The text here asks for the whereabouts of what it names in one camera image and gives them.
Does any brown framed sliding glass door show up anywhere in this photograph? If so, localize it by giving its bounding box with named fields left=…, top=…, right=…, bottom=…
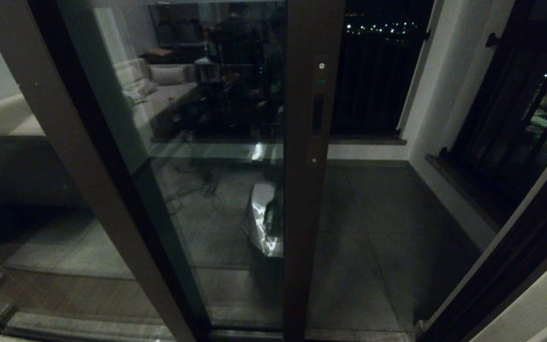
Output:
left=57, top=0, right=346, bottom=342

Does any black balcony railing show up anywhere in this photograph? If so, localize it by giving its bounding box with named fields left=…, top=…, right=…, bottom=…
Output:
left=330, top=0, right=434, bottom=141

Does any brown framed fixed glass panel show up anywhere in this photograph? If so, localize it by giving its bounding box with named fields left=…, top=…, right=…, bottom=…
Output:
left=0, top=0, right=210, bottom=342

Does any dark brown door jamb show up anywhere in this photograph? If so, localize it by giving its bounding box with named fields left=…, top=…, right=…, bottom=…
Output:
left=416, top=128, right=547, bottom=342

